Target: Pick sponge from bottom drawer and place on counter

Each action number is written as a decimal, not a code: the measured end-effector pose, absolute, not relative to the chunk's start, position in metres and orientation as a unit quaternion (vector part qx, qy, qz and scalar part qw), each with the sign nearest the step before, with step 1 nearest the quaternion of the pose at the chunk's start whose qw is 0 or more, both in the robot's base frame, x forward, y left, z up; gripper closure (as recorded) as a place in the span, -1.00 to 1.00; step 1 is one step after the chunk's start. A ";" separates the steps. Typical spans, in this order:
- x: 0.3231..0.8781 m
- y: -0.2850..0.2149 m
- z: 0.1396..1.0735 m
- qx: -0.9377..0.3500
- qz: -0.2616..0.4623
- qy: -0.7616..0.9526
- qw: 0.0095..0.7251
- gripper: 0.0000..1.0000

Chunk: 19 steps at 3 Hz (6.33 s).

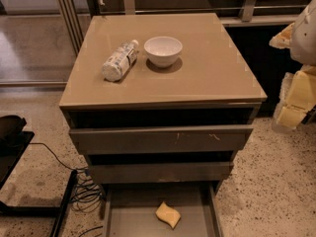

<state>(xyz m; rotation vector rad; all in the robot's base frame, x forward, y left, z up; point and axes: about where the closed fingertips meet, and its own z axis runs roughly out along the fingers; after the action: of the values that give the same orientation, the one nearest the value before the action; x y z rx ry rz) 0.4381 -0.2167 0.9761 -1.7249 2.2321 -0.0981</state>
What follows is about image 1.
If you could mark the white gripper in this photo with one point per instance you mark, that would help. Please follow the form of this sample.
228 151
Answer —
304 39

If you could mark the yellow sponge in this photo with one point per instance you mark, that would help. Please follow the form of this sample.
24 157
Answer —
168 214

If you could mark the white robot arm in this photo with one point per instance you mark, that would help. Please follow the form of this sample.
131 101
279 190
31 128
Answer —
303 45

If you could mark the grey top drawer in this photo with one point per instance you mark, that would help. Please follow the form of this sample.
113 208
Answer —
201 138

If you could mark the grey drawer cabinet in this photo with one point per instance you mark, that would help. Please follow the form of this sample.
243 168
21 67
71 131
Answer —
209 84

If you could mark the grey middle drawer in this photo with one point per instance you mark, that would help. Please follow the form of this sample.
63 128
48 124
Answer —
160 173

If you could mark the grey open bottom drawer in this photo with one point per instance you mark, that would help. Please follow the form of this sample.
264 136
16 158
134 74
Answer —
131 211

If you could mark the white ceramic bowl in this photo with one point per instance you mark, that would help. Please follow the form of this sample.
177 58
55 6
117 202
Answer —
163 51

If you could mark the clear plastic water bottle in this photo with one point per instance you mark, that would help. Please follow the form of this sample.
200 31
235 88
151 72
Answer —
120 61

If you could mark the metal railing frame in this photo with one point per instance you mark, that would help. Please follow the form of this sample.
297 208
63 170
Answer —
234 13

